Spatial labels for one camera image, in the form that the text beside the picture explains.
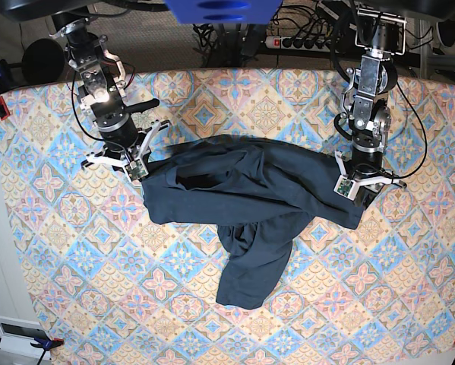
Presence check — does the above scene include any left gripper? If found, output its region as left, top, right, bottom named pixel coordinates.
left=349, top=165, right=387, bottom=208

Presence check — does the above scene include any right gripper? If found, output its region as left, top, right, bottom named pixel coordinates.
left=97, top=138, right=150, bottom=167

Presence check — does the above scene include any dark navy t-shirt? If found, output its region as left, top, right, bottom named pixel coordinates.
left=142, top=135, right=364, bottom=309

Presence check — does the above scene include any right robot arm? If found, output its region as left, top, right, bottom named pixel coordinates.
left=0, top=1, right=162, bottom=175

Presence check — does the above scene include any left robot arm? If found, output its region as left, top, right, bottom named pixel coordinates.
left=330, top=1, right=455, bottom=208

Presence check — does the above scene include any black round stool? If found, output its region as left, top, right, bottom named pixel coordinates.
left=21, top=39, right=65, bottom=85

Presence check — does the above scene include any patterned colourful tablecloth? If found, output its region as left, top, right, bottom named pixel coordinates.
left=0, top=69, right=455, bottom=364

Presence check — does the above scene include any white power strip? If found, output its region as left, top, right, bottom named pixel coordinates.
left=264, top=36, right=330, bottom=52

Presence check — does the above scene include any lower left table clamp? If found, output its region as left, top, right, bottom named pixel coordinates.
left=0, top=336, right=65, bottom=364

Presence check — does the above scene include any aluminium frame post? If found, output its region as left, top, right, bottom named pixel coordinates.
left=415, top=21, right=455, bottom=84

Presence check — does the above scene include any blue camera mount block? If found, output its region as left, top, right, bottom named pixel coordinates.
left=164, top=0, right=282, bottom=25

